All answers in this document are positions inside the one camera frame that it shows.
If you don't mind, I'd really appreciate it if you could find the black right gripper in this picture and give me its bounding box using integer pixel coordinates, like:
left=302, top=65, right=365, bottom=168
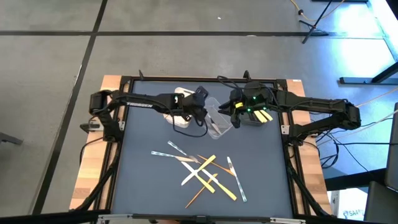
left=218, top=81, right=274, bottom=129

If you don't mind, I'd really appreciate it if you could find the dark grey plastic bin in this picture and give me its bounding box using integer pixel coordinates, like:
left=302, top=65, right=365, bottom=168
left=241, top=109, right=274, bottom=128

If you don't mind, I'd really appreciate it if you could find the silver aluminium bar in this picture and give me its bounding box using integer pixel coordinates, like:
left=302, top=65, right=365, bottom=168
left=97, top=213, right=307, bottom=224

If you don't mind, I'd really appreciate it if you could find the yellow extension cord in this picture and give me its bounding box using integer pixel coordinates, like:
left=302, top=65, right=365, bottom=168
left=353, top=88, right=398, bottom=110

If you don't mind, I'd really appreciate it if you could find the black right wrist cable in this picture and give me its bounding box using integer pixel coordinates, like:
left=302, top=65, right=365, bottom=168
left=216, top=75, right=249, bottom=94

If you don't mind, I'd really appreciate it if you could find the grey table mat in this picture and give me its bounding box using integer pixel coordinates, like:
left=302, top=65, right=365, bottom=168
left=111, top=80, right=295, bottom=219

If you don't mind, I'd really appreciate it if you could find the black desk foot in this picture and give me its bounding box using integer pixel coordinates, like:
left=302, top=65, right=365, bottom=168
left=338, top=61, right=398, bottom=85
left=324, top=167, right=388, bottom=192

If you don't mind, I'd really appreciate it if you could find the black tripod stand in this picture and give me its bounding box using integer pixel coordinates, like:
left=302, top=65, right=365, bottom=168
left=298, top=0, right=330, bottom=45

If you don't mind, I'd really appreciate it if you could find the white cable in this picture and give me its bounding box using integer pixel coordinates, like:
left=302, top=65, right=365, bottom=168
left=354, top=110, right=398, bottom=133

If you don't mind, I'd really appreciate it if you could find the black aluminium table frame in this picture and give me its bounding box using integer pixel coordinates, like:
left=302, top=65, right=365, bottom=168
left=70, top=70, right=333, bottom=224

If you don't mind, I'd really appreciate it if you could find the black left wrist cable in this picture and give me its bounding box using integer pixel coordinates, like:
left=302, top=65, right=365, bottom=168
left=169, top=107, right=210, bottom=138

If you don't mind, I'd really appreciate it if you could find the dark grey chair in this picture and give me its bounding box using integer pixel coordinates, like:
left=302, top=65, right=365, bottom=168
left=363, top=102, right=398, bottom=224

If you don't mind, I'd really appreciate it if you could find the clear plastic bin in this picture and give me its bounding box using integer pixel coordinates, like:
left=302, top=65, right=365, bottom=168
left=193, top=96, right=236, bottom=140

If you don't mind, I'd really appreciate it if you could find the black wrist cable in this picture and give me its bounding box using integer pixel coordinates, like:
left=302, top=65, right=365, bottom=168
left=169, top=107, right=210, bottom=138
left=216, top=75, right=249, bottom=94

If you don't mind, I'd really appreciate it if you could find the white plastic bin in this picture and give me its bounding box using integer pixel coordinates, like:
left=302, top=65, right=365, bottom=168
left=163, top=86, right=195, bottom=129

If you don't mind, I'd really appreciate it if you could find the grey chair foot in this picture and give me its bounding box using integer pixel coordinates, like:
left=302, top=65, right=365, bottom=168
left=0, top=131, right=24, bottom=146

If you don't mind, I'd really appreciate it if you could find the white printed box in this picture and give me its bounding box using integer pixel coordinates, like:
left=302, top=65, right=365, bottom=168
left=336, top=189, right=367, bottom=222

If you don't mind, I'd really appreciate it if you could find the yellow power cable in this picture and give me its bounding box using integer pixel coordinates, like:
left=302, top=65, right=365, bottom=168
left=289, top=0, right=346, bottom=22

